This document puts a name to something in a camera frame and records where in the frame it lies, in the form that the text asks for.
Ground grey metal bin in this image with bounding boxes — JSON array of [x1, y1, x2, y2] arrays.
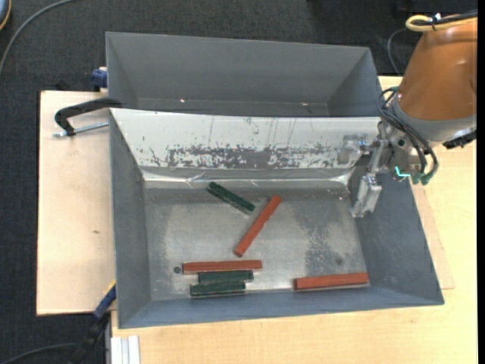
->
[[105, 31, 446, 330]]

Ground dark green flat block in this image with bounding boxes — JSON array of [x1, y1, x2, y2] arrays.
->
[[206, 181, 256, 215], [189, 281, 248, 299], [197, 270, 255, 284]]

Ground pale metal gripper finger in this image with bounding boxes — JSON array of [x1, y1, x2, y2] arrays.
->
[[350, 174, 376, 218], [364, 183, 383, 216]]

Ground red-brown flat block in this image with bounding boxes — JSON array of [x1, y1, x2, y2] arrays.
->
[[182, 259, 264, 275], [293, 272, 371, 292], [233, 194, 283, 259]]

